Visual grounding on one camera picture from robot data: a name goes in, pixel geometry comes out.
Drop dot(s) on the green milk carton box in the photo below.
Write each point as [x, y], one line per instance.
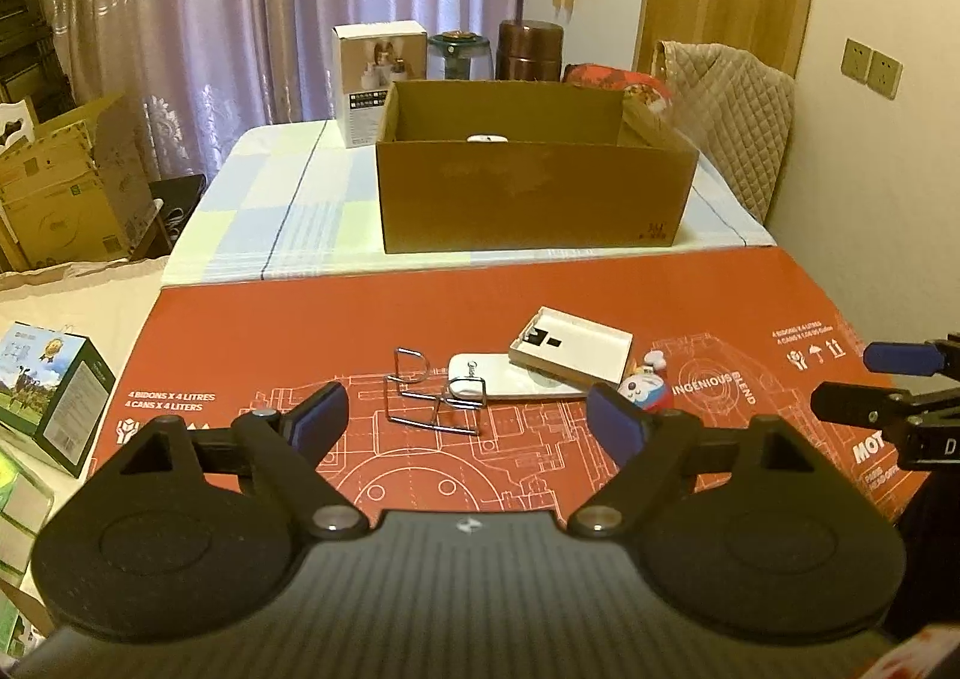
[52, 394]

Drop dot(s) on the stacked brown cardboard cartons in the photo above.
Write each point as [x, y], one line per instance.
[67, 192]

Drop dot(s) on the person's right forearm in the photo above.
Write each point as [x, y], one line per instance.
[934, 551]

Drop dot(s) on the white carved chair back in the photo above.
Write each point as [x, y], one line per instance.
[13, 120]

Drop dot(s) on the brown metal canister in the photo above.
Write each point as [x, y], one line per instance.
[529, 53]

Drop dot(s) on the glass jar dark lid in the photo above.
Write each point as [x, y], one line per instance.
[459, 57]

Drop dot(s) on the beige quilted chair cover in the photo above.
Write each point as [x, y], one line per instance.
[735, 124]

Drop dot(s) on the purple lace curtain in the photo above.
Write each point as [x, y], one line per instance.
[262, 12]

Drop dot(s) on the cream cloth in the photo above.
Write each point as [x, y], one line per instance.
[82, 304]

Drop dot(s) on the brown cardboard box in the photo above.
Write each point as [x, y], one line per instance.
[525, 199]

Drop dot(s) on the red white printed packet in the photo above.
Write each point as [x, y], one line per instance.
[919, 653]

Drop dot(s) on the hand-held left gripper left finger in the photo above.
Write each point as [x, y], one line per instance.
[319, 418]

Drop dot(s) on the beige wall socket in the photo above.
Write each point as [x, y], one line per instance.
[856, 60]
[885, 75]

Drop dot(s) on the long white plastic device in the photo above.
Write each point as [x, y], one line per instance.
[486, 138]

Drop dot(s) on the red snack tin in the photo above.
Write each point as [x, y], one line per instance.
[622, 83]

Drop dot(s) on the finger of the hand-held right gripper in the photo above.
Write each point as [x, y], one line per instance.
[900, 358]
[855, 403]

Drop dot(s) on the beige plastic tray box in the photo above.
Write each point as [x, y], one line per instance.
[577, 349]

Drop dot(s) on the green tissue pack bundle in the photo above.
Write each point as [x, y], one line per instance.
[19, 521]

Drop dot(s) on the checked pastel tablecloth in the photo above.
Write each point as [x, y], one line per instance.
[300, 214]

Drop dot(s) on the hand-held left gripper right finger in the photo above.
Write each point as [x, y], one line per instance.
[615, 422]

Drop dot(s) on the blue cat figurine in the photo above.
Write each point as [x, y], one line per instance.
[645, 390]

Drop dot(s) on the black folding rack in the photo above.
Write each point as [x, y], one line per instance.
[30, 42]

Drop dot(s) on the white product box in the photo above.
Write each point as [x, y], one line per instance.
[367, 87]

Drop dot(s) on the white oval remote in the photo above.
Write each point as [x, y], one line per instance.
[517, 383]

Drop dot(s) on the red printed cardboard sheet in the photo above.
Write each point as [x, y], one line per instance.
[300, 326]

